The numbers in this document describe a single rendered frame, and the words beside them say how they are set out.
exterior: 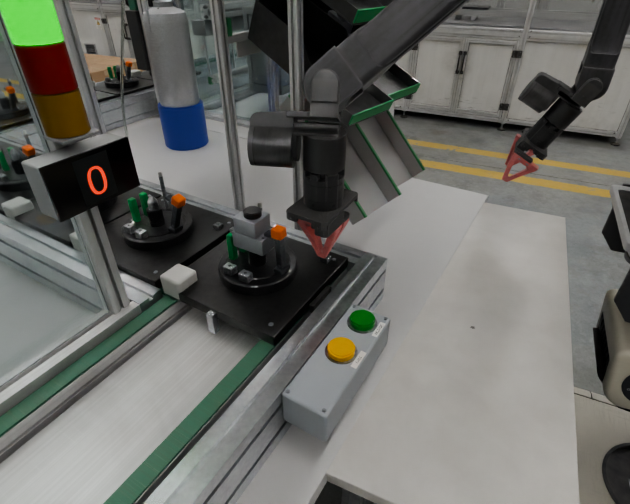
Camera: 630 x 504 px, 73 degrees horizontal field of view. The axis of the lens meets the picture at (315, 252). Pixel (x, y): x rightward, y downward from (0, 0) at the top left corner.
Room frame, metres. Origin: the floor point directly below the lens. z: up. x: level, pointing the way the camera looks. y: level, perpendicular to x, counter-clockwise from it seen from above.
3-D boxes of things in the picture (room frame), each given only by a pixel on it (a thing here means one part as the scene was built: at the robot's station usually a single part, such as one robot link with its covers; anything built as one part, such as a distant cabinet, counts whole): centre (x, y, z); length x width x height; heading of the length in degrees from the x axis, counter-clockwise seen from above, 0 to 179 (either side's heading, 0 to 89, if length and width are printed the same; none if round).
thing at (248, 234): (0.62, 0.11, 1.06); 0.08 x 0.04 x 0.07; 60
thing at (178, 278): (0.58, 0.24, 0.97); 0.05 x 0.05 x 0.04; 59
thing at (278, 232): (0.59, 0.07, 1.04); 0.04 x 0.02 x 0.08; 59
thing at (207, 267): (0.61, 0.10, 0.96); 0.24 x 0.24 x 0.02; 59
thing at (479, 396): (0.73, -0.17, 0.84); 0.90 x 0.70 x 0.03; 156
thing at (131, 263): (0.75, 0.32, 1.01); 0.24 x 0.24 x 0.13; 59
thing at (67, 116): (0.51, 0.30, 1.28); 0.05 x 0.05 x 0.05
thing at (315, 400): (0.43, -0.04, 0.93); 0.21 x 0.07 x 0.06; 149
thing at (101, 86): (1.97, 0.85, 1.01); 0.24 x 0.24 x 0.13; 59
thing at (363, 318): (0.49, -0.07, 0.96); 0.04 x 0.04 x 0.02
